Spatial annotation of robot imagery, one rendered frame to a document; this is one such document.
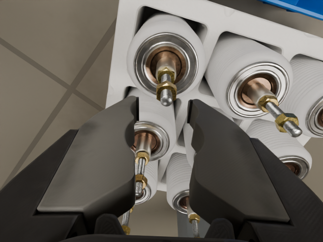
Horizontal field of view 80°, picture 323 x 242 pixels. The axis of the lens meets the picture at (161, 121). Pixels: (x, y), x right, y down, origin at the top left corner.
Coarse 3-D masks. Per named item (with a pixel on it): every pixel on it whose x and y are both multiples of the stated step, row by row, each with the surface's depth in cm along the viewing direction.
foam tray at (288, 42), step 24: (120, 0) 25; (144, 0) 25; (168, 0) 25; (192, 0) 25; (120, 24) 27; (192, 24) 37; (216, 24) 27; (240, 24) 27; (264, 24) 27; (120, 48) 29; (288, 48) 28; (312, 48) 28; (120, 72) 31; (120, 96) 33; (192, 96) 33; (240, 120) 36
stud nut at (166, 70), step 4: (164, 68) 20; (168, 68) 20; (160, 72) 19; (164, 72) 19; (168, 72) 19; (172, 72) 19; (160, 76) 20; (172, 76) 20; (160, 80) 20; (172, 80) 20
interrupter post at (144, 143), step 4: (144, 136) 28; (140, 140) 28; (144, 140) 28; (148, 140) 28; (140, 144) 27; (144, 144) 27; (148, 144) 27; (136, 148) 27; (140, 148) 26; (144, 148) 26; (148, 148) 27; (136, 152) 26; (144, 152) 26; (148, 152) 26
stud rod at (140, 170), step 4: (140, 160) 25; (144, 160) 25; (140, 164) 25; (144, 164) 25; (140, 168) 24; (144, 168) 24; (136, 172) 24; (140, 172) 24; (136, 184) 22; (140, 184) 22; (136, 188) 22; (140, 188) 22; (136, 192) 21; (140, 192) 21; (136, 196) 22
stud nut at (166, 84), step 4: (160, 84) 17; (164, 84) 16; (168, 84) 16; (172, 84) 17; (160, 88) 16; (164, 88) 16; (168, 88) 16; (172, 88) 16; (176, 88) 16; (156, 92) 16; (160, 92) 16; (172, 92) 16; (156, 96) 17; (160, 96) 17; (160, 100) 17
